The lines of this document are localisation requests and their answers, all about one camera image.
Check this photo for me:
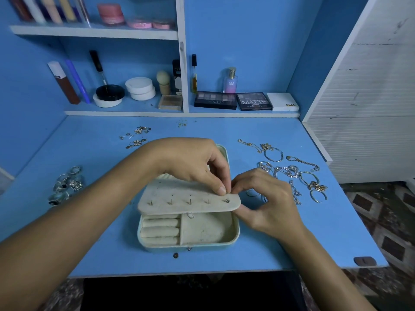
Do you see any person's left hand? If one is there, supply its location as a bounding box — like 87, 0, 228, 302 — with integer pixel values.
146, 137, 232, 196

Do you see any person's right hand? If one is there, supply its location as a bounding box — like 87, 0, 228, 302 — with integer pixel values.
230, 168, 310, 242

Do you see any pile of silver bracelets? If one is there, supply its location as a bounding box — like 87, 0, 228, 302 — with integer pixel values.
236, 138, 328, 205

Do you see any pile of small earrings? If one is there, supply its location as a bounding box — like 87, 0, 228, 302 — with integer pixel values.
118, 125, 152, 149

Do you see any cream jewellery box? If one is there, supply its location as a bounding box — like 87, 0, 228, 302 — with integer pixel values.
137, 143, 242, 250

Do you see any pile of silver rings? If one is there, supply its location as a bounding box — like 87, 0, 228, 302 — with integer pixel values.
47, 165, 85, 206

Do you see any person's right forearm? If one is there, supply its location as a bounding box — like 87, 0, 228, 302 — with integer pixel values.
282, 223, 377, 311

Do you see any person's left forearm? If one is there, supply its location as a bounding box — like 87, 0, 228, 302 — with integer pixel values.
0, 144, 163, 311

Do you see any white flat box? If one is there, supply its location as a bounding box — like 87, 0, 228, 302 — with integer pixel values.
266, 92, 300, 113

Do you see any person's dark clothing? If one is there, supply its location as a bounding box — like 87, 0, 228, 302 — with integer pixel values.
81, 272, 306, 311

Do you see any square brown powder compact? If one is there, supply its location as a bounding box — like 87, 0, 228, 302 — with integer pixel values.
157, 94, 184, 111

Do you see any dark eyeshadow palette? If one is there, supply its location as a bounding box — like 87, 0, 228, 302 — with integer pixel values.
194, 91, 238, 110

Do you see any black cosmetic bottle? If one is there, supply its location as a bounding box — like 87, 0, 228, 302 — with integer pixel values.
172, 59, 182, 96

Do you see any thin dark cosmetic bottle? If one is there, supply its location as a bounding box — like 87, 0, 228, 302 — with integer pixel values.
190, 54, 198, 95

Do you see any beige makeup sponge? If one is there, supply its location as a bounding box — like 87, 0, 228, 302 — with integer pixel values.
156, 70, 172, 96

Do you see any white round cream jar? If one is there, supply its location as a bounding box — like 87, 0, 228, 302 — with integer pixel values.
125, 76, 157, 102

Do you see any black lettered eyeshadow palette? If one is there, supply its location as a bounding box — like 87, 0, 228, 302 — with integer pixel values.
236, 92, 274, 111

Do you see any small pink perfume bottle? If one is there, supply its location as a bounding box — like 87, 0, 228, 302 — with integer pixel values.
223, 67, 238, 95

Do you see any white bowl black inside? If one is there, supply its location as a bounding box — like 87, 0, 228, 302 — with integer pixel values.
93, 84, 126, 108

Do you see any white shelf unit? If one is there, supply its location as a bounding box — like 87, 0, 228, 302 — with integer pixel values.
10, 0, 300, 118

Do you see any white slatted cabinet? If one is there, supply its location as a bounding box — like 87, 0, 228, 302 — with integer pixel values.
303, 0, 415, 184

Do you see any black makeup brush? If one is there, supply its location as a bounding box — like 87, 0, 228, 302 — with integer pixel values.
89, 50, 109, 87

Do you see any blue cosmetic tube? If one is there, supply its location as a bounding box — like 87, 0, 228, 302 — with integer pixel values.
64, 59, 92, 104

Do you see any brown lipstick tube white cap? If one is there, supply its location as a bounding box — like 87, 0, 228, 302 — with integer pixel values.
47, 60, 81, 105

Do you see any pink round jar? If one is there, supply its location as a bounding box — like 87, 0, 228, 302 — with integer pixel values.
97, 3, 125, 26

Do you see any white framed marbled panel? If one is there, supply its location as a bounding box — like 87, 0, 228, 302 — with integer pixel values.
0, 166, 15, 193

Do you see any short beige cosmetic tube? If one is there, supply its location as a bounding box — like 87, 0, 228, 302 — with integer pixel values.
57, 0, 77, 22

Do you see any tall beige cosmetic tube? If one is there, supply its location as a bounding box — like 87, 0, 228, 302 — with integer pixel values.
39, 0, 64, 25

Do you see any white tube blue label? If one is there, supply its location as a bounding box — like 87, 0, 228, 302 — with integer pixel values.
22, 0, 48, 25

